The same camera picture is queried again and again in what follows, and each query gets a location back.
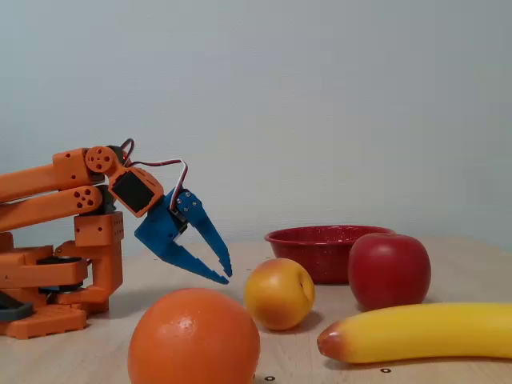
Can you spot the orange fruit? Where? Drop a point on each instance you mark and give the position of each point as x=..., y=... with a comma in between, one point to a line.
x=192, y=344

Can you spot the yellow orange peach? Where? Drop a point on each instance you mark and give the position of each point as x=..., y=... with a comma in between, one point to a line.
x=276, y=296

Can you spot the black table clamp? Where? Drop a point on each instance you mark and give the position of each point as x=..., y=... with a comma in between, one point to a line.
x=16, y=312

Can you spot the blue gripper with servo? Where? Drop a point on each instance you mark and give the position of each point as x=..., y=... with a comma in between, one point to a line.
x=157, y=231

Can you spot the red speckled bowl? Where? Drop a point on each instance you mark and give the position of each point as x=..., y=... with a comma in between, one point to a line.
x=304, y=256

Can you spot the orange robot base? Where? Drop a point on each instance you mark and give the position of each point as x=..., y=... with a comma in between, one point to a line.
x=40, y=320

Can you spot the red apple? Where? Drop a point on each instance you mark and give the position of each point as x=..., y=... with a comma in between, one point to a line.
x=388, y=272

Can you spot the yellow banana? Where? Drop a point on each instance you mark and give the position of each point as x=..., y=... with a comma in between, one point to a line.
x=420, y=332

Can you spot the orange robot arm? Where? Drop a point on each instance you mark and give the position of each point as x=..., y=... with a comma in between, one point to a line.
x=40, y=180

